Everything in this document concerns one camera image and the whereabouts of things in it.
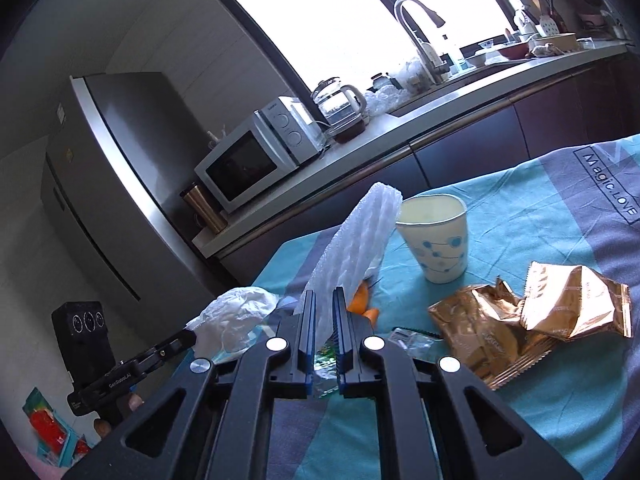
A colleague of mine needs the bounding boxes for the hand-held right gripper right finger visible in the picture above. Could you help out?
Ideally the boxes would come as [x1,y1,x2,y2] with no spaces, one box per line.
[332,286,583,480]

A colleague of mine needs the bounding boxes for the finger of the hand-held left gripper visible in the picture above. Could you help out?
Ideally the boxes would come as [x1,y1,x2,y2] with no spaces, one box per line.
[117,330,198,378]

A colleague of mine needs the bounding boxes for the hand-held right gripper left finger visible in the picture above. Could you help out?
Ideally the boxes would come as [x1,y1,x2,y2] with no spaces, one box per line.
[62,287,318,480]

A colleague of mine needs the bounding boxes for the white foam fruit net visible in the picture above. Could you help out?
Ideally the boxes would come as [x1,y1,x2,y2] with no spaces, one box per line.
[300,183,403,356]

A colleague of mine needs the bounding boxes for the dark gold snack wrapper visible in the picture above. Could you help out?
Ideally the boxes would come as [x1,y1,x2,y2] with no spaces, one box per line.
[428,276,556,391]

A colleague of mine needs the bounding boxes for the person's left hand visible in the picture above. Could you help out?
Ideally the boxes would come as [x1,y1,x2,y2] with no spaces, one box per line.
[93,392,146,442]

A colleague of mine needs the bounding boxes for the green foil wrapper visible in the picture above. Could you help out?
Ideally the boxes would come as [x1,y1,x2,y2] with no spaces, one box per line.
[314,342,343,398]

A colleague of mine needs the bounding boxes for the orange peel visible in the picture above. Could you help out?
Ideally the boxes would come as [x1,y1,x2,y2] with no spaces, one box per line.
[348,280,381,322]

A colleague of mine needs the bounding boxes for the crumpled white tissue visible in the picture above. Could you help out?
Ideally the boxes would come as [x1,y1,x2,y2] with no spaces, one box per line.
[186,286,281,356]

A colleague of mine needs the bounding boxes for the small clear plastic wrapper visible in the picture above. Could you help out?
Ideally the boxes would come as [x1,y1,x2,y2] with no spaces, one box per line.
[390,327,438,361]

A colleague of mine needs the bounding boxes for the copper metal tumbler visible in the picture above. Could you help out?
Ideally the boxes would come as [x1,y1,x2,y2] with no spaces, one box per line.
[181,183,229,234]

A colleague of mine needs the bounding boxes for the white dotted paper cup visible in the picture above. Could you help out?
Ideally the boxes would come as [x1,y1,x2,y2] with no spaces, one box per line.
[396,193,469,284]

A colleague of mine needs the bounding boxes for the grey refrigerator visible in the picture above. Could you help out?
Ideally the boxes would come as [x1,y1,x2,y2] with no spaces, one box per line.
[41,72,241,356]

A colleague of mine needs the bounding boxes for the white microwave oven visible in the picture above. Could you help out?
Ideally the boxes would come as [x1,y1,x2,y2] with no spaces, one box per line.
[194,96,326,214]

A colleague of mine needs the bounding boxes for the white kitchen countertop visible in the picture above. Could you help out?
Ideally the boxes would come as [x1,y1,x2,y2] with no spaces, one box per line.
[192,40,631,261]

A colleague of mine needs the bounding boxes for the teal printed tablecloth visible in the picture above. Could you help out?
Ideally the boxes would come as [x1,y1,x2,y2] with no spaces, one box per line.
[170,133,640,480]

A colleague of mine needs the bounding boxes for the pale gold snack wrapper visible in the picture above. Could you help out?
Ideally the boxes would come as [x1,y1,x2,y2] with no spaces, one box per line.
[520,261,632,341]

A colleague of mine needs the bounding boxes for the glass electric kettle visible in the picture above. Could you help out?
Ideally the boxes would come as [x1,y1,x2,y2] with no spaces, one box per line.
[311,77,372,143]

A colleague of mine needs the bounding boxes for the dark kitchen cabinets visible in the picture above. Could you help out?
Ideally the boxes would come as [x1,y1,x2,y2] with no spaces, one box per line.
[217,50,640,286]

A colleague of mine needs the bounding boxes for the clear plastic bag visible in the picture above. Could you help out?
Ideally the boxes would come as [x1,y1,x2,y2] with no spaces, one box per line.
[365,57,426,113]

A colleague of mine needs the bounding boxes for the chrome kitchen faucet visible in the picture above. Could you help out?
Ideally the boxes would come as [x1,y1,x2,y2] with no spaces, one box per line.
[394,0,451,86]

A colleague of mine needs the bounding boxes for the kitchen window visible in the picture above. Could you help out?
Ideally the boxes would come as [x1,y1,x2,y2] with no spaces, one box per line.
[197,0,526,126]

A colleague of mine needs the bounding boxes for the red-brown bowl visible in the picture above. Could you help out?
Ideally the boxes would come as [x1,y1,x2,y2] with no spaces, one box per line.
[492,40,531,59]

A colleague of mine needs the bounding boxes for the hanging kitchen utensils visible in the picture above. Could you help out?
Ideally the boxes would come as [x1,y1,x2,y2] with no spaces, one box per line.
[517,0,558,37]

